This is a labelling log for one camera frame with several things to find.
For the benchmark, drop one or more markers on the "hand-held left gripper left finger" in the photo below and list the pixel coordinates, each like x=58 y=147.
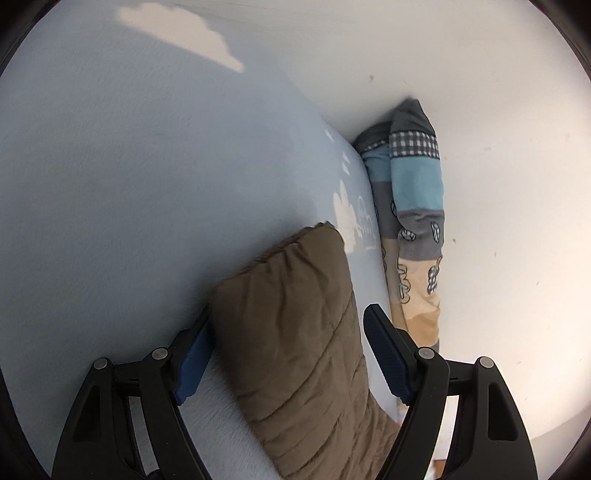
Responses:
x=191 y=364

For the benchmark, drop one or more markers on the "patchwork patterned quilt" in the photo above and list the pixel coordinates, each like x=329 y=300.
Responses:
x=411 y=184

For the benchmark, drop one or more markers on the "light blue cloud-print bed sheet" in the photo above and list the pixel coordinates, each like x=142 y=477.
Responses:
x=115 y=184

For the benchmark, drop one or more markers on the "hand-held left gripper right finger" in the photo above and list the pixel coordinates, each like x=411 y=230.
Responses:
x=390 y=355

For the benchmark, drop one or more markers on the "brown quilted blanket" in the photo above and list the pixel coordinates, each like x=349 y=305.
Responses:
x=295 y=346

